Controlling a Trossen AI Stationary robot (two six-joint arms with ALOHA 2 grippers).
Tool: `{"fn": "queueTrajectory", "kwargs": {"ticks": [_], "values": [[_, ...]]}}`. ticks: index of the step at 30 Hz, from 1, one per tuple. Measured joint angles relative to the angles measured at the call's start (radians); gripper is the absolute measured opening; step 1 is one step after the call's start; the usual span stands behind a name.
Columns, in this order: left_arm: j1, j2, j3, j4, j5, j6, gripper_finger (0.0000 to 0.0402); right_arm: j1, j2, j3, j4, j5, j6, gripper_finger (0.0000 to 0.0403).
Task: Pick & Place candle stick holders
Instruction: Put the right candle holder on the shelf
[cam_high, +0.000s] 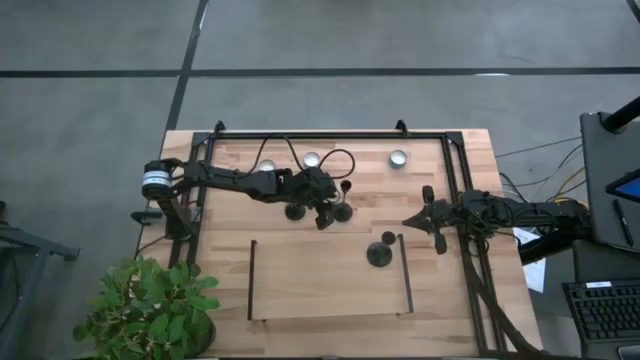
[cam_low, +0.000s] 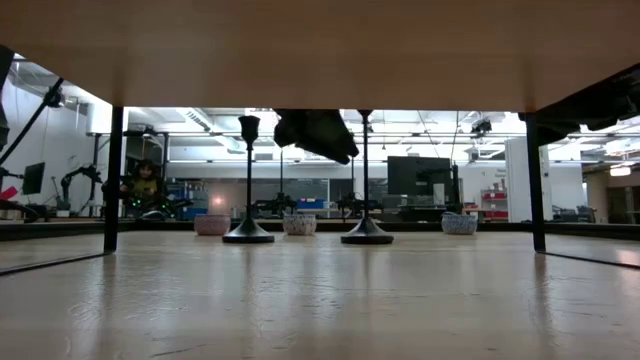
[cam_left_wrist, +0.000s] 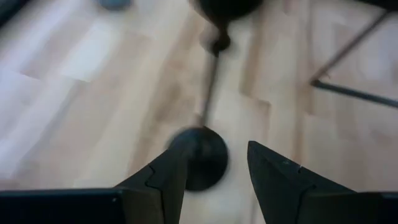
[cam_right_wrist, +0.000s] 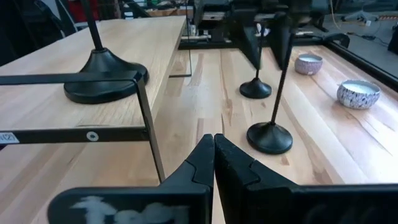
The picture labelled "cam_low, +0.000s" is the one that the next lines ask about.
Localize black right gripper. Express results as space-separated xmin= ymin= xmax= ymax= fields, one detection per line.
xmin=519 ymin=64 xmax=640 ymax=147

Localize white patterned candle bowl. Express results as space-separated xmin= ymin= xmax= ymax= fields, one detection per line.
xmin=282 ymin=214 xmax=318 ymax=236

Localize tall black candlestick holder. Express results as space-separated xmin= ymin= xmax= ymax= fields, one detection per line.
xmin=222 ymin=114 xmax=276 ymax=245
xmin=340 ymin=109 xmax=395 ymax=246

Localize white candle cup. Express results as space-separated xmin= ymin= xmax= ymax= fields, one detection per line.
xmin=440 ymin=212 xmax=479 ymax=236
xmin=193 ymin=214 xmax=232 ymax=237

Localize raised wooden shelf black legs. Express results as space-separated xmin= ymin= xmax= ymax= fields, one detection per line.
xmin=0 ymin=0 xmax=640 ymax=276

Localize red storage shelf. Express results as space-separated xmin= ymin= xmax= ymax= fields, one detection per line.
xmin=481 ymin=187 xmax=510 ymax=221

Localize large black monitor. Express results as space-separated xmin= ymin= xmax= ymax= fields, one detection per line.
xmin=387 ymin=155 xmax=454 ymax=197

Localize person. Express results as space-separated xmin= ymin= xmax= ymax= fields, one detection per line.
xmin=118 ymin=158 xmax=169 ymax=219

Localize black light stand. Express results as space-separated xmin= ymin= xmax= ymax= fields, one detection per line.
xmin=0 ymin=77 xmax=65 ymax=167

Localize small black monitor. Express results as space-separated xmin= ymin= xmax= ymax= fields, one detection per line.
xmin=21 ymin=161 xmax=46 ymax=196

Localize black metal table frame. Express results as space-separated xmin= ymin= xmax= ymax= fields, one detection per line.
xmin=0 ymin=218 xmax=640 ymax=242

